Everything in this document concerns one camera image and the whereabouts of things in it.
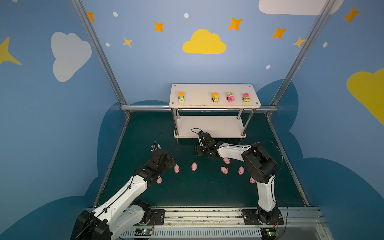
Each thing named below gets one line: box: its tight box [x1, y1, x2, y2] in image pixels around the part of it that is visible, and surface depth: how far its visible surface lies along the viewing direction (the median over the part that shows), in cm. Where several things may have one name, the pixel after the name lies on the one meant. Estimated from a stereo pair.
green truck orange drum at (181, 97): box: [178, 91, 185, 103], surface depth 80 cm
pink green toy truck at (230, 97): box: [226, 92, 235, 103], surface depth 81 cm
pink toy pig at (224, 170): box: [221, 166, 229, 175], surface depth 92 cm
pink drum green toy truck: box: [242, 93, 250, 103], surface depth 80 cm
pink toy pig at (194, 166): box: [191, 162, 198, 172], surface depth 92 cm
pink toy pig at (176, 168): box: [174, 164, 180, 174], surface depth 92 cm
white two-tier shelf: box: [169, 84, 262, 138], surface depth 86 cm
